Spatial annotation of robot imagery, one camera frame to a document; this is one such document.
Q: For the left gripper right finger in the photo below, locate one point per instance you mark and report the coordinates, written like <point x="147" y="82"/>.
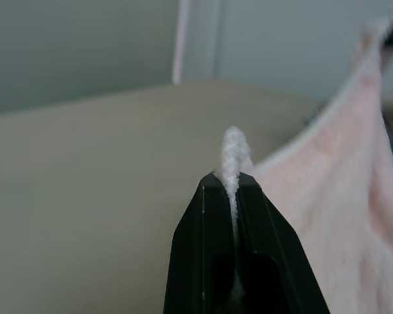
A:
<point x="272" y="255"/>

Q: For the pale pink white towel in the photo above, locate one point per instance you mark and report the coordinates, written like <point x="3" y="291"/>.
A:
<point x="330" y="196"/>

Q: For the white wall corner trim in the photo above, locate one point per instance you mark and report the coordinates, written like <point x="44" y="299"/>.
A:
<point x="181" y="39"/>

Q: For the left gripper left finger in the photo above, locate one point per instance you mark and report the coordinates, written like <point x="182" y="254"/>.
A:
<point x="199" y="245"/>

